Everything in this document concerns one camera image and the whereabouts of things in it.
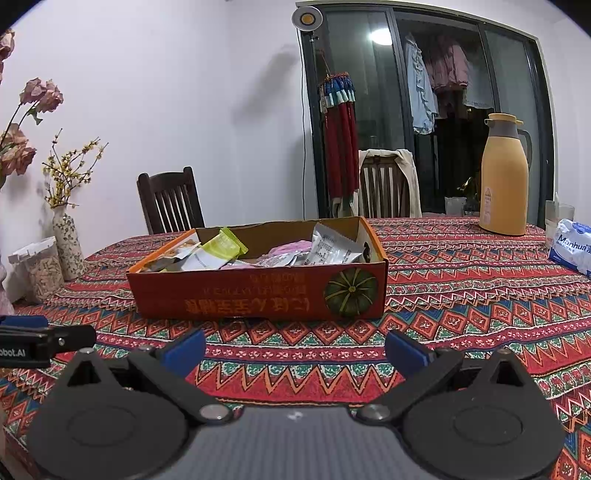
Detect orange cardboard box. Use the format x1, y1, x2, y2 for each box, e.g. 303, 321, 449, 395
127, 216, 389, 320

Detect sliding glass door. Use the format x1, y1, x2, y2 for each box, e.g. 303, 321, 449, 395
298, 4, 557, 229

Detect brown slatted wooden chair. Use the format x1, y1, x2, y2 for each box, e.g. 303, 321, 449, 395
359, 154, 411, 219

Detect round lamp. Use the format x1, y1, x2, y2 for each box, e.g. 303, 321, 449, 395
291, 6, 322, 32

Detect green snack packet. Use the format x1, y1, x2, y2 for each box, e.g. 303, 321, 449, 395
201, 227, 249, 261

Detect clear storage jar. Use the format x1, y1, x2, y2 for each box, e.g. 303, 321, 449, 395
8, 236, 65, 304

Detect white printed snack packet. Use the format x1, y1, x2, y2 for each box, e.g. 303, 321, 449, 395
307, 222, 365, 266

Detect light blue hanging shirt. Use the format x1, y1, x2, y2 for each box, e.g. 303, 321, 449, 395
404, 34, 439, 134

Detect speckled ceramic vase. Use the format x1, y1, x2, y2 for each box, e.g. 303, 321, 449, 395
52, 205, 86, 281

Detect red striped hanging cloth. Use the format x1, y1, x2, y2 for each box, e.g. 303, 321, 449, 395
318, 71, 361, 217

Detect yellow thermos jug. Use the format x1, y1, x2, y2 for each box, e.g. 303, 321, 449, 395
479, 113, 533, 236

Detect black cable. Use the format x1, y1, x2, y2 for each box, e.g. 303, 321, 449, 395
301, 41, 309, 219

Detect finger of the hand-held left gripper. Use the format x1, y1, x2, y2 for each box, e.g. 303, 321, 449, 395
0, 316, 98, 356

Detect pink artificial flowers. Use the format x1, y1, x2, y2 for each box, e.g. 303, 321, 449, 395
0, 28, 64, 190

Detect dark wooden chair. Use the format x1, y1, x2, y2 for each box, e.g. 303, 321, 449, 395
137, 166, 205, 235

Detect white and blue tissue pack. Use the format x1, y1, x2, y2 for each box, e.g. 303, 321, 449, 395
549, 218, 591, 278

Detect yellow flower branches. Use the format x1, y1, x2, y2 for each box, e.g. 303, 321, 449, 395
42, 129, 109, 210

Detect chair with cream cloth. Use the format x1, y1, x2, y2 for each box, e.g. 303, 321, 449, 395
358, 148, 423, 217

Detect orange cracker packet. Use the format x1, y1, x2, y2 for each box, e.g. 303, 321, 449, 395
157, 235, 201, 264

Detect clear glass cup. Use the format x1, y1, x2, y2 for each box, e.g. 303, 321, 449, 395
545, 191, 575, 250

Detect white hanging garment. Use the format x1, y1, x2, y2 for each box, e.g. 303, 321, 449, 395
462, 88, 497, 110

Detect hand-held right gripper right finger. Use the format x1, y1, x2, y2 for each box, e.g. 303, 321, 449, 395
355, 330, 539, 424

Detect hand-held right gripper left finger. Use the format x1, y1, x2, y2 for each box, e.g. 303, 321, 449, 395
53, 329, 234, 425

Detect pink hanging garment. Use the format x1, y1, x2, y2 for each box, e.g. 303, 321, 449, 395
425, 37, 472, 93

